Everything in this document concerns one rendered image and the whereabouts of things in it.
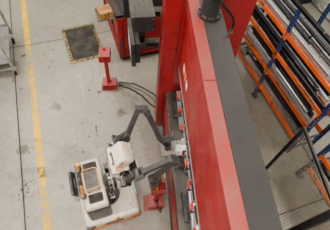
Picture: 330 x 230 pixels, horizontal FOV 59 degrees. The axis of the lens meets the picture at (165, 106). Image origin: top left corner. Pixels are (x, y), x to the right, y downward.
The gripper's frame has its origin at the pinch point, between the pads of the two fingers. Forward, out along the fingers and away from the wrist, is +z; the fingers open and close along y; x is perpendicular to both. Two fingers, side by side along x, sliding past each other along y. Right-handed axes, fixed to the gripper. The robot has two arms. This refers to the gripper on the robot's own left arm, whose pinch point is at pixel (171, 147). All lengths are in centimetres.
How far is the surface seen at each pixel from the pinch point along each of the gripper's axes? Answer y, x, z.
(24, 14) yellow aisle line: 349, 262, -43
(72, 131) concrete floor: 84, 165, 19
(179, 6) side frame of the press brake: 85, -67, -98
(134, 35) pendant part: 115, 1, -66
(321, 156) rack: -5, -145, 127
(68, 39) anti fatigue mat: 276, 183, 4
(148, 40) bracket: 145, 5, -26
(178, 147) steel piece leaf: 0.5, -6.8, 6.2
